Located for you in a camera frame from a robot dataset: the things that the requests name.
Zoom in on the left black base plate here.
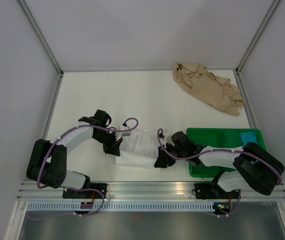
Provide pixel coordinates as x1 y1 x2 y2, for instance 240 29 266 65
62 183 108 200

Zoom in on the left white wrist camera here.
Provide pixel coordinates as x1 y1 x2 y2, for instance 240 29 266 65
116 125 131 139

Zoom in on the left aluminium frame post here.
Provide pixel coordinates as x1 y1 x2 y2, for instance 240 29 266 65
15 0 64 77

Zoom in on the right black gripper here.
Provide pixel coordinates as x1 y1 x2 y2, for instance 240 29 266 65
154 142 187 168

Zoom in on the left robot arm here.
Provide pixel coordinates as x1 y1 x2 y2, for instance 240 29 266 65
26 110 123 198

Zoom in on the white t shirt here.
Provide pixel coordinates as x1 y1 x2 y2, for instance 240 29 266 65
114 128 161 172

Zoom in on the aluminium front rail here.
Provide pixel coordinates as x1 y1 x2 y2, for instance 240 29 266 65
16 181 285 202

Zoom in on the teal rolled t shirt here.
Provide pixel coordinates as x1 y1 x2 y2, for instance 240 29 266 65
239 131 260 166

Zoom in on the white slotted cable duct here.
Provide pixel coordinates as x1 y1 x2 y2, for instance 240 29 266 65
27 201 214 212

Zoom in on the beige t shirt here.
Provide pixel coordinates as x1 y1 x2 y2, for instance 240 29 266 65
172 62 244 116

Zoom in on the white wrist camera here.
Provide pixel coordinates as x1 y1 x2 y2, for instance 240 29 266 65
116 125 131 139
158 130 170 145

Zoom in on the right aluminium frame post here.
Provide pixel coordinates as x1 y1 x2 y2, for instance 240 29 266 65
235 0 282 74

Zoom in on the green plastic tray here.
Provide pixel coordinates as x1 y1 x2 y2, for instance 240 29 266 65
186 128 266 178

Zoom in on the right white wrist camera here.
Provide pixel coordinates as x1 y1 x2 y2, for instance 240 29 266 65
158 130 170 145

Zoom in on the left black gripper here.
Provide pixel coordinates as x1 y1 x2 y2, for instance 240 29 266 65
92 129 123 157

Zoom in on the aluminium frame post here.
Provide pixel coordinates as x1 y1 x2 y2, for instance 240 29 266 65
15 0 64 77
235 0 282 74

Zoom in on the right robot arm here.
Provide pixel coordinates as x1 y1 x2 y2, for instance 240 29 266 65
154 128 285 198

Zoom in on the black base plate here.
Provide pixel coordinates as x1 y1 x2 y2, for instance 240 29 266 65
62 183 108 200
192 183 240 200

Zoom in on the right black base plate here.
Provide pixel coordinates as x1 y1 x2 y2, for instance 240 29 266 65
192 183 240 200

